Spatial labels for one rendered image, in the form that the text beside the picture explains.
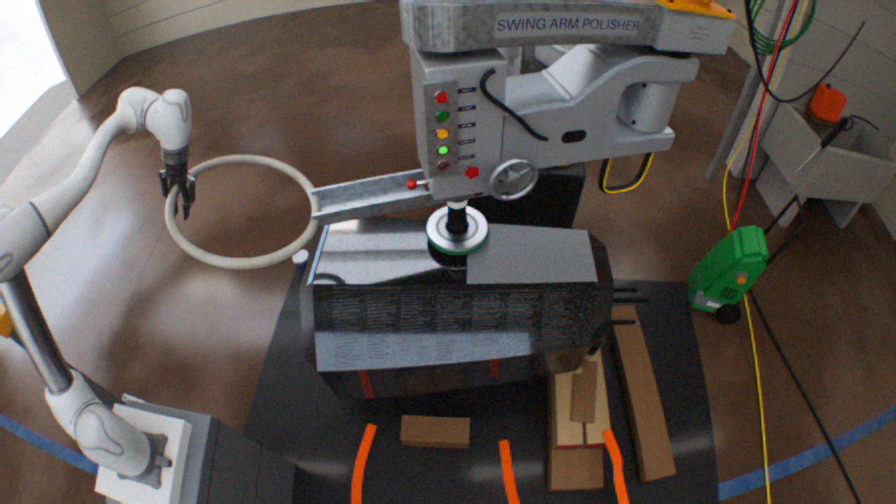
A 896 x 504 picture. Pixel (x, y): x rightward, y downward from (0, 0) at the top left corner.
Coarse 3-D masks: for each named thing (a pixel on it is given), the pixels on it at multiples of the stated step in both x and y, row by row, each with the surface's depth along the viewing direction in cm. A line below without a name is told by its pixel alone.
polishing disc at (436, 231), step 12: (432, 216) 148; (444, 216) 147; (468, 216) 147; (480, 216) 147; (432, 228) 144; (444, 228) 144; (480, 228) 143; (432, 240) 141; (444, 240) 140; (456, 240) 140; (468, 240) 140; (480, 240) 140
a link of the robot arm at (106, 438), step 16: (80, 416) 70; (96, 416) 72; (112, 416) 77; (80, 432) 67; (96, 432) 69; (112, 432) 73; (128, 432) 79; (96, 448) 68; (112, 448) 71; (128, 448) 77; (144, 448) 84; (112, 464) 71; (128, 464) 76; (144, 464) 82
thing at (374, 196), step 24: (312, 192) 122; (336, 192) 125; (360, 192) 128; (384, 192) 128; (408, 192) 128; (480, 192) 125; (504, 192) 129; (528, 192) 126; (312, 216) 115; (336, 216) 118; (360, 216) 121
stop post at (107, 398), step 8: (0, 304) 96; (0, 312) 93; (0, 320) 91; (8, 320) 96; (0, 328) 91; (8, 328) 95; (8, 336) 95; (16, 336) 100; (72, 368) 134; (88, 384) 144; (96, 384) 149; (96, 392) 149; (104, 392) 155; (104, 400) 154; (112, 400) 160; (120, 400) 166; (136, 400) 181; (112, 408) 159
